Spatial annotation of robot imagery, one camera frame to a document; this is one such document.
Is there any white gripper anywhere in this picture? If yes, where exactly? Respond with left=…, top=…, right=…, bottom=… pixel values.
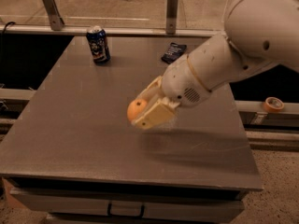
left=130, top=55, right=211, bottom=130

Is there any orange fruit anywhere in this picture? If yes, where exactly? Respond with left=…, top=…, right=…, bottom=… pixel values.
left=127, top=99, right=148, bottom=121

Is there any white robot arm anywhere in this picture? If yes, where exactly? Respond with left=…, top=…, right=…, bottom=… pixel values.
left=127, top=0, right=299, bottom=130

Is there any blue pepsi can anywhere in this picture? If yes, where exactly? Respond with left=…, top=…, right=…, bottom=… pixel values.
left=86, top=26, right=110, bottom=64

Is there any dark snack bag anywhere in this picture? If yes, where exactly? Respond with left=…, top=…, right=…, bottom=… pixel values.
left=161, top=42, right=187, bottom=64

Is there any orange tape roll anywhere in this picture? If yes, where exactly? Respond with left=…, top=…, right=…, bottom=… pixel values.
left=263, top=97, right=284, bottom=113

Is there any grey drawer front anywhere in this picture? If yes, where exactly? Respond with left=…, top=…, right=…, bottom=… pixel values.
left=9, top=188, right=244, bottom=224

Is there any black drawer handle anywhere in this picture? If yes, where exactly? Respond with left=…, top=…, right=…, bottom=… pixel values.
left=107, top=202, right=145, bottom=218

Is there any left metal railing bracket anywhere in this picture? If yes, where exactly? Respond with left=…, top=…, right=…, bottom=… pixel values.
left=42, top=0, right=64, bottom=31

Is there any black cable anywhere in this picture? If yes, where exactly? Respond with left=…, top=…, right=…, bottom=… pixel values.
left=0, top=21, right=17, bottom=67

